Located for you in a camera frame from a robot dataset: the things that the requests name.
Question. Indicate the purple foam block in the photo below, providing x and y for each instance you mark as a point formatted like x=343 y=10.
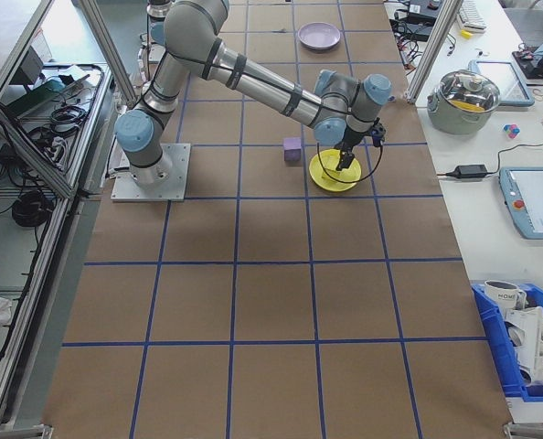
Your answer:
x=292 y=150

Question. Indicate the yellow round plate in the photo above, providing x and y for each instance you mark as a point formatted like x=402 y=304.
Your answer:
x=331 y=183

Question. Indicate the black power strip red plugs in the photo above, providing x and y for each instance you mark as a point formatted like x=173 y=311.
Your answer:
x=408 y=54

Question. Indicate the steel pot with lid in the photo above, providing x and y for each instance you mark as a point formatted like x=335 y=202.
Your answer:
x=463 y=105

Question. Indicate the black power adapter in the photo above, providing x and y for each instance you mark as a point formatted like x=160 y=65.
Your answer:
x=421 y=29
x=471 y=171

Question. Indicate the black laptop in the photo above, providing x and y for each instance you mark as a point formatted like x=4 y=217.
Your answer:
x=421 y=10

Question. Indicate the small yellow block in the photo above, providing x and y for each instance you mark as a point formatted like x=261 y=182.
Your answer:
x=466 y=32

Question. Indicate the small colourful ball toy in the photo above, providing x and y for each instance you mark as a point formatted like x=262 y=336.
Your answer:
x=511 y=131

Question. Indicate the light blue teach pendant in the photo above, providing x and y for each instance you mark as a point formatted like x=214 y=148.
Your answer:
x=534 y=203
x=511 y=82

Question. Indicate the white keyboard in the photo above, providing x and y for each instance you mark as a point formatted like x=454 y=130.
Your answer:
x=471 y=16

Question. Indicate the yellow rubber band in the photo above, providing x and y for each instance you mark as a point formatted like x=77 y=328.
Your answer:
x=540 y=93

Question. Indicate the white mug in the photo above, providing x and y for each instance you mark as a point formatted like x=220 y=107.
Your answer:
x=502 y=295

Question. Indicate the blue plastic bin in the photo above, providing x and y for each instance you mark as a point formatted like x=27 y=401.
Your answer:
x=491 y=338

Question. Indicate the white plastic pipe fitting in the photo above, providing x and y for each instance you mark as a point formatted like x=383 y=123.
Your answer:
x=534 y=338

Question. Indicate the aluminium frame post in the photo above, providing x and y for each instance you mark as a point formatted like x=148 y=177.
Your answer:
x=429 y=50

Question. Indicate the white square base plate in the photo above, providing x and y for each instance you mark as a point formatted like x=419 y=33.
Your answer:
x=175 y=183

